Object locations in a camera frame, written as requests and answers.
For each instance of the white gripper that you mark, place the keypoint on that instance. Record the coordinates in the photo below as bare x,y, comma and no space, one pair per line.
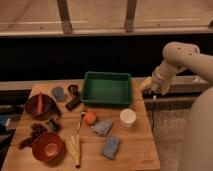
161,76

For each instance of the black rectangular block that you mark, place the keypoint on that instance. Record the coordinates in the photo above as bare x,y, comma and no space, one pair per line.
73,103

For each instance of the grey blue cup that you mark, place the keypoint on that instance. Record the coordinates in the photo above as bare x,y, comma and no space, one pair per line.
58,93

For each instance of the green plastic tray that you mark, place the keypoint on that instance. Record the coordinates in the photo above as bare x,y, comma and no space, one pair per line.
107,89

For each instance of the blue sponge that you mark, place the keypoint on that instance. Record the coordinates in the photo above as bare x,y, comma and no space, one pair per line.
111,147

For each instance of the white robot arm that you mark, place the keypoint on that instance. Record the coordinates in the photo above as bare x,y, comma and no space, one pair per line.
197,143

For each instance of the red bowl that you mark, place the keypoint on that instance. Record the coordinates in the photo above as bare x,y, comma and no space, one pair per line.
47,147

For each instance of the white paper cup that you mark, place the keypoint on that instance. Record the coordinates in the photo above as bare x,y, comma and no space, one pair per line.
127,117

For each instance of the small dark round cup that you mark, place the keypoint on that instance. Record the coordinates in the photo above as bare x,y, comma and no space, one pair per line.
73,90

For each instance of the dark grape bunch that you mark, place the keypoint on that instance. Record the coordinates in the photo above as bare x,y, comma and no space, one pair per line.
36,130

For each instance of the orange carrot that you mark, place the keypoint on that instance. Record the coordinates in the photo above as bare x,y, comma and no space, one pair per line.
40,104

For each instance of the dark maroon bowl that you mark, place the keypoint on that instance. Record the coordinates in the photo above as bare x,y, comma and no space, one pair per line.
49,105

